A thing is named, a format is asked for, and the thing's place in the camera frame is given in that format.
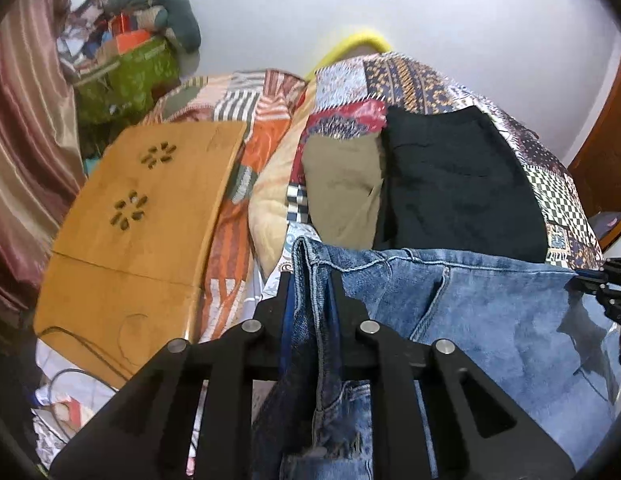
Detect orange box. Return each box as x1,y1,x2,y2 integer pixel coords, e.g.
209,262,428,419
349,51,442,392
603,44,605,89
115,30,152,54

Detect patchwork bed blanket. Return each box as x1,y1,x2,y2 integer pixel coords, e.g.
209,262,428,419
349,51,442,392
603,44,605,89
285,51,604,268

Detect green patterned bag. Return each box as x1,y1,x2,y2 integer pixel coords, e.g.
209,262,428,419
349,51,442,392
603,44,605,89
73,37,181,126

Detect grey cable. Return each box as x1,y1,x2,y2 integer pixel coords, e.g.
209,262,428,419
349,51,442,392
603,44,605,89
38,367,116,411

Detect orange striped patchwork quilt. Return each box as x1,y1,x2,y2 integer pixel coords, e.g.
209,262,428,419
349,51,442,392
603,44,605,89
140,69,311,341

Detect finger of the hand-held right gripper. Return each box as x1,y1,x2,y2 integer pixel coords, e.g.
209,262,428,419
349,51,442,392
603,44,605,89
573,257,621,327

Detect grey-green bolster pillow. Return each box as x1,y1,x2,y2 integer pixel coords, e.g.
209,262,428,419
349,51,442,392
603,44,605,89
105,0,202,53

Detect wooden lap table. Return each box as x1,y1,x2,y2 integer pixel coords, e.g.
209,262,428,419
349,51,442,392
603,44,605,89
33,120,248,391

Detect yellow curved object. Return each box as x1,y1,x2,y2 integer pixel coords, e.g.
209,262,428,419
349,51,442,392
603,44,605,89
305,30,391,81

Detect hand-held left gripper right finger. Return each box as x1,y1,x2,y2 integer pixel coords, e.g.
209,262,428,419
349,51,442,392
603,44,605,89
327,267,576,480

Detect peach pillow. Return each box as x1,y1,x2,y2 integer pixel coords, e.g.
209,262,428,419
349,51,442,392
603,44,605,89
248,80,321,281

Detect black folded pants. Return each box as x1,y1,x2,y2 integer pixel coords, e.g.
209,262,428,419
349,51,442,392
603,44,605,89
373,106,549,264

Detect grey cloth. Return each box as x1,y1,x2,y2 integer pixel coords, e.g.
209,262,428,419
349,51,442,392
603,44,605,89
588,211,621,241

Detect blue denim jeans pants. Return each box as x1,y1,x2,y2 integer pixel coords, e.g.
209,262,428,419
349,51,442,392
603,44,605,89
250,236,621,480

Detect olive folded pants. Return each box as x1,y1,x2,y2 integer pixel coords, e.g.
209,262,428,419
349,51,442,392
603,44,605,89
300,132,389,251

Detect brown wooden door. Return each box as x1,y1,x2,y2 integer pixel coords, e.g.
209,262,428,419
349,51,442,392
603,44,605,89
568,45,621,221

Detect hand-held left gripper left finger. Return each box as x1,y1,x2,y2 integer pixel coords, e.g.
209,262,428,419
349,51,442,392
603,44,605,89
49,271,294,480

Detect striped maroon curtain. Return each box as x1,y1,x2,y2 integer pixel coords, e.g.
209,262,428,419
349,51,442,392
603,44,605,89
0,0,86,311

